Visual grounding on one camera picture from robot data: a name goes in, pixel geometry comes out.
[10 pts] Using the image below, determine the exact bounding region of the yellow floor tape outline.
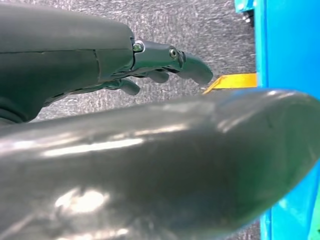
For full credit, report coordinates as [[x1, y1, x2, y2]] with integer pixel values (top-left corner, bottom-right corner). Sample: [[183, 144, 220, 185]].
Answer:
[[202, 73, 258, 96]]

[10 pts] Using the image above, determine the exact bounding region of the blue metal shelf rack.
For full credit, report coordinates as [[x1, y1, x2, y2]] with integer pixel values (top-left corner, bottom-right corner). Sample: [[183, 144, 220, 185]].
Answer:
[[234, 0, 320, 240]]

